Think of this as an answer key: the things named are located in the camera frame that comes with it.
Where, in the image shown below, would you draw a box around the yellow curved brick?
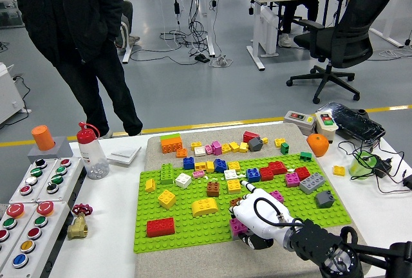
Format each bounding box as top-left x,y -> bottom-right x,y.
191,197 -> 218,218

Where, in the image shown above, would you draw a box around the white cabinet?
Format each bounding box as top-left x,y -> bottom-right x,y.
0,62 -> 32,126

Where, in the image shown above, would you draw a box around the seated person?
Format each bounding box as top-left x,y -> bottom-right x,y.
113,0 -> 141,50
277,0 -> 332,48

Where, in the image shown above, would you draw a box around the clear storage case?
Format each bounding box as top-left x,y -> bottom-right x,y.
0,0 -> 25,30

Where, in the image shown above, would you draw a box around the orange brick with green top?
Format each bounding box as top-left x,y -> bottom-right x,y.
160,133 -> 183,154

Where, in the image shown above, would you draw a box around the dark grey sloped brick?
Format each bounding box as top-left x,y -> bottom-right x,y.
247,136 -> 265,153
315,190 -> 337,210

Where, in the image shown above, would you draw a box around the lime green tall brick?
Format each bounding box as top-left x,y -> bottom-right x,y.
160,163 -> 175,185

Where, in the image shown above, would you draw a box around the white wall switch plate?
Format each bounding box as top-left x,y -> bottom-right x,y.
106,145 -> 142,166

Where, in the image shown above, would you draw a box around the grey box with blue button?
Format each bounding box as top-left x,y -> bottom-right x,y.
0,200 -> 71,278

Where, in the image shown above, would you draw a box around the white power strip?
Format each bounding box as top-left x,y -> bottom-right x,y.
209,55 -> 233,68

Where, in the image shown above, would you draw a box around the green translucent cup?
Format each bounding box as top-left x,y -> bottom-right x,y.
349,151 -> 380,181

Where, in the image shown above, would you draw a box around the black handheld device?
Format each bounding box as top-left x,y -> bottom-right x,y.
315,102 -> 386,144

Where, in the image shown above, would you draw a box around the clear bottle red cap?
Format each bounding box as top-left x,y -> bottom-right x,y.
76,122 -> 110,181

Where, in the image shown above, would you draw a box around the grey two-button switch box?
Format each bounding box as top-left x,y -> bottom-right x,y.
283,110 -> 317,136

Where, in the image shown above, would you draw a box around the brass valve red handwheel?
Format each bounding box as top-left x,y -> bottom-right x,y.
66,203 -> 94,241

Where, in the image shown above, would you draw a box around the orange cylinder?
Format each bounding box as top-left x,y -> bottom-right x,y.
31,125 -> 56,152

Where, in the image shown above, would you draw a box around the white red-green button box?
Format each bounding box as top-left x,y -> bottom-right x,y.
314,111 -> 339,140

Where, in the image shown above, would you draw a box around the black power adapter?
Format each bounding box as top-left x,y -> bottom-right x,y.
373,155 -> 394,179

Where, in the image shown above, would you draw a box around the grey emergency-stop button box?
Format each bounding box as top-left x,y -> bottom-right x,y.
0,202 -> 38,269

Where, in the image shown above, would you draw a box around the thin black cable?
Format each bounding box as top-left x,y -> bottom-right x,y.
337,139 -> 412,195

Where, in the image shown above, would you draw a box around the grey square block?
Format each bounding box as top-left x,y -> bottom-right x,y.
27,136 -> 74,163

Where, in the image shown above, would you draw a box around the white computer tower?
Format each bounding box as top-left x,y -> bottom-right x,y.
259,5 -> 279,57

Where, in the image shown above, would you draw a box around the orange fruit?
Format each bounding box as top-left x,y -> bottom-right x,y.
306,133 -> 330,158

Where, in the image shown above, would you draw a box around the grey box with white button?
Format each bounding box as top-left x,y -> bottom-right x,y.
8,158 -> 59,204

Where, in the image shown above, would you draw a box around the tangled floor cables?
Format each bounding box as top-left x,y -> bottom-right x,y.
128,0 -> 232,66

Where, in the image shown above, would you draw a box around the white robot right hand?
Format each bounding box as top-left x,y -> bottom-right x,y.
229,180 -> 295,250

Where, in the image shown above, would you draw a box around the grey box two green buttons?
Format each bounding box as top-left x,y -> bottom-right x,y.
35,157 -> 85,203

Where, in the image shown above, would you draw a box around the green studded baseplate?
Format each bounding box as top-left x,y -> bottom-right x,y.
133,153 -> 352,254

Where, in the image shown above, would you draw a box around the black office chair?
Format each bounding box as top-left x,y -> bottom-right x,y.
285,0 -> 403,105

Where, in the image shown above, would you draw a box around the grey-brown mat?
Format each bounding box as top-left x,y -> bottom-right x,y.
134,122 -> 374,278

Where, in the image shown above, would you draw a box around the grey long brick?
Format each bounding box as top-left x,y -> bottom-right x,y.
299,172 -> 326,195

